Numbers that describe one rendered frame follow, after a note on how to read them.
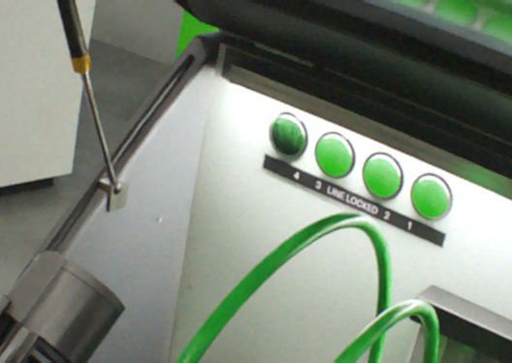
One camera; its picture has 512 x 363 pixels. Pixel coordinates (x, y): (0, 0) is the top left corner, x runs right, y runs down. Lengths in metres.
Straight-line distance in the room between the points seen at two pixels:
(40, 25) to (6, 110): 0.33
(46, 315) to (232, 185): 0.58
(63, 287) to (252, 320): 0.60
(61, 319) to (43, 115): 3.41
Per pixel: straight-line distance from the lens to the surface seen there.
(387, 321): 0.90
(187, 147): 1.30
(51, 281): 0.77
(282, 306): 1.31
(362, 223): 0.97
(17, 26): 3.95
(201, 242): 1.35
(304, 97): 1.19
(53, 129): 4.21
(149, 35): 5.97
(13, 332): 0.76
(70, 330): 0.76
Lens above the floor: 1.81
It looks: 23 degrees down
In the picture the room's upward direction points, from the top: 11 degrees clockwise
